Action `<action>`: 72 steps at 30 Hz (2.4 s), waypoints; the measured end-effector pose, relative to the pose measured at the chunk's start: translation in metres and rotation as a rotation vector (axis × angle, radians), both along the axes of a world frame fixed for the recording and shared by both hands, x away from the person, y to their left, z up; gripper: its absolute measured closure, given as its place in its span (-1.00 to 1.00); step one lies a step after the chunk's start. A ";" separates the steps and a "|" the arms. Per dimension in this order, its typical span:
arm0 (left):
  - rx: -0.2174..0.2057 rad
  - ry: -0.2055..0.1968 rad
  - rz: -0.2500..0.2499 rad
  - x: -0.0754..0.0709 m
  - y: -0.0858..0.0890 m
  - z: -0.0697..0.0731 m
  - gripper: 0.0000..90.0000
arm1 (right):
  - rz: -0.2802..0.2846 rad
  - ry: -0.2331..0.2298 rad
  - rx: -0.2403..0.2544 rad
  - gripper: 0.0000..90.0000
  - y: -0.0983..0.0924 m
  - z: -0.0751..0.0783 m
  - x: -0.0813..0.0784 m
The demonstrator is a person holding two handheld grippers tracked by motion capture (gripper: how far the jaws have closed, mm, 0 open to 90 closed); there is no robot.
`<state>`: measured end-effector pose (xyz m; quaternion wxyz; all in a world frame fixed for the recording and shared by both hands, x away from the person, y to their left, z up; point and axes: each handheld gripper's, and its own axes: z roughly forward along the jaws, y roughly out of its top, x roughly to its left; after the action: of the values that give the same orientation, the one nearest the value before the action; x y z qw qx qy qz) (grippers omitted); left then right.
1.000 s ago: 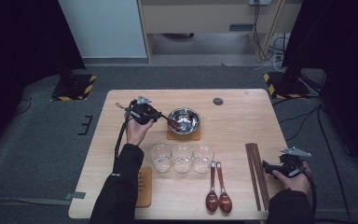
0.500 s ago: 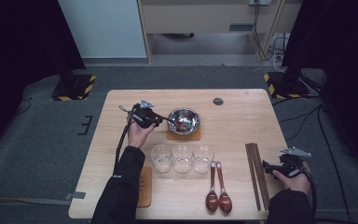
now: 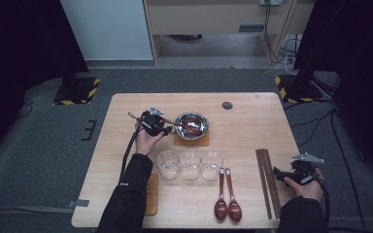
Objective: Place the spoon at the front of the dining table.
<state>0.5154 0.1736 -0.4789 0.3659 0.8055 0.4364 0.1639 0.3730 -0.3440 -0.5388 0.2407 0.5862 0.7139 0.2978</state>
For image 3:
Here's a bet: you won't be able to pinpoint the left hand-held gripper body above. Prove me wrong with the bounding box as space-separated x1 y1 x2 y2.
139 107 168 136

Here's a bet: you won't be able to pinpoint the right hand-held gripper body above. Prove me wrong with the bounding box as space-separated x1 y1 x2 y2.
290 152 325 186

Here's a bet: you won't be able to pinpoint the steel bowl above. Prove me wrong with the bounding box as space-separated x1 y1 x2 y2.
174 112 210 141

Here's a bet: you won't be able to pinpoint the bundle of wooden chopsticks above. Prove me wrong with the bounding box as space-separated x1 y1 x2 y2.
254 148 283 220

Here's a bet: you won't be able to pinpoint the red-brown wooden spoon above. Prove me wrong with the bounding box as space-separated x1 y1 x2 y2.
159 116 202 135
214 167 228 222
225 168 243 223

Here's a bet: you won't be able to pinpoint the cut-out wooden coaster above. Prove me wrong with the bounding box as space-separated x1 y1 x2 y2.
144 173 159 216
173 129 211 148

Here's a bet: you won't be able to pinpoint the person's right hand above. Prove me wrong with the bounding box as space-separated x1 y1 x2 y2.
284 167 324 203

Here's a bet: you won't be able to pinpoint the person's left hand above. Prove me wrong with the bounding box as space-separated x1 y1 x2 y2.
135 124 165 157

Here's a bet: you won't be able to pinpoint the clear drinking glass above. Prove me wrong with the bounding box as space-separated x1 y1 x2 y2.
179 150 202 181
156 150 180 181
200 150 224 182

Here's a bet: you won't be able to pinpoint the black stand with striped base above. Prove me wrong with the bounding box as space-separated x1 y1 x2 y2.
52 61 101 106
274 69 325 105

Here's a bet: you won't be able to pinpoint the white cabinet panel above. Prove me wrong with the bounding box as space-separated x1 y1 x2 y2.
59 0 153 61

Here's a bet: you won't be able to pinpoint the grey tape strip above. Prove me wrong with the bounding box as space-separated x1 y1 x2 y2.
67 198 90 209

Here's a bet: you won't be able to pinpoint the beige wooden cabinet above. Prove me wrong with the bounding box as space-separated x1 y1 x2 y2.
142 0 317 66

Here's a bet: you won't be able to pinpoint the dark curtain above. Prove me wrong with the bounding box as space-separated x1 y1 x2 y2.
0 0 90 163
292 0 373 183

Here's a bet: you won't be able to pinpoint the white power strip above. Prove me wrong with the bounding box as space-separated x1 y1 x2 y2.
258 0 285 7

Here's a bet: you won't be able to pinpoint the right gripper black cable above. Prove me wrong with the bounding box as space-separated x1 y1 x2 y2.
314 176 332 227

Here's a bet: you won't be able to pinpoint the thick black floor cable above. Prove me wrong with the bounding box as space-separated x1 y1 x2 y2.
329 109 368 233

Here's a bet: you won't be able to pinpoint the white cables on floor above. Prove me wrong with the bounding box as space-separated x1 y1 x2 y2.
280 37 302 76

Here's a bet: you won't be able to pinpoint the thin black floor cable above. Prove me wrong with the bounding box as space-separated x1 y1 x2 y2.
14 101 34 120

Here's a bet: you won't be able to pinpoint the hanging black cables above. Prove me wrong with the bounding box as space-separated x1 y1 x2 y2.
262 3 283 64

